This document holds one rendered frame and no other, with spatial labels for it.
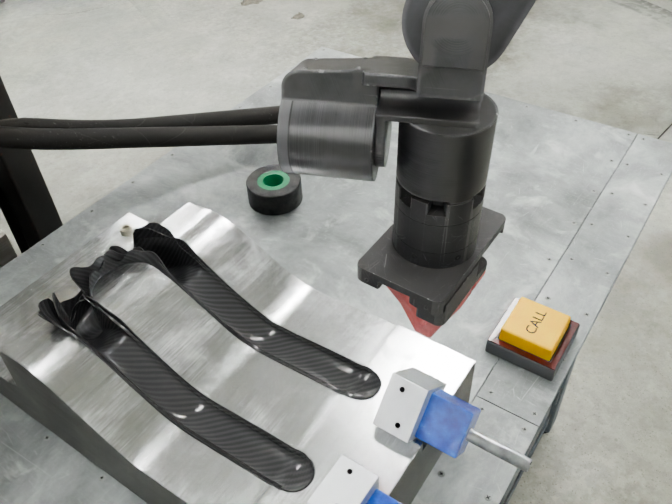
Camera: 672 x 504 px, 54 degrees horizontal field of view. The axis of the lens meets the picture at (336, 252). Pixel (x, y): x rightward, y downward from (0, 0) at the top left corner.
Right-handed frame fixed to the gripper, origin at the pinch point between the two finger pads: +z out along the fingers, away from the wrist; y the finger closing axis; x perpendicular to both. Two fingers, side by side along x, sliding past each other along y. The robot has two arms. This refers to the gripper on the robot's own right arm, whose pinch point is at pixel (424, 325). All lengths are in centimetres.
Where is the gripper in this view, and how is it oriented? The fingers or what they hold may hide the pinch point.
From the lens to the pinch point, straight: 52.8
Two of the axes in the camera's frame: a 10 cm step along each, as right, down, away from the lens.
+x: 8.2, 3.8, -4.2
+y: -5.7, 5.8, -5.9
